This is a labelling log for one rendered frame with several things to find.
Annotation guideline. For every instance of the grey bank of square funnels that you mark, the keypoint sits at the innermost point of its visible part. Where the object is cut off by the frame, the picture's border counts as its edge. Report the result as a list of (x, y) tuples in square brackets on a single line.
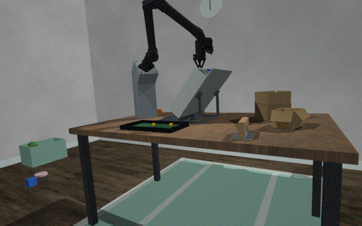
[(185, 105)]

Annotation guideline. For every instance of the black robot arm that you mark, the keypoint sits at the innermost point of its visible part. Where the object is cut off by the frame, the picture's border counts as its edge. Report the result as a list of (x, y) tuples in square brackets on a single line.
[(148, 5)]

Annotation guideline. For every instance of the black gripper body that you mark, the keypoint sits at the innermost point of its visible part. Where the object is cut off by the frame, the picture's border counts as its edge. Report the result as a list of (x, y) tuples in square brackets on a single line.
[(199, 55)]

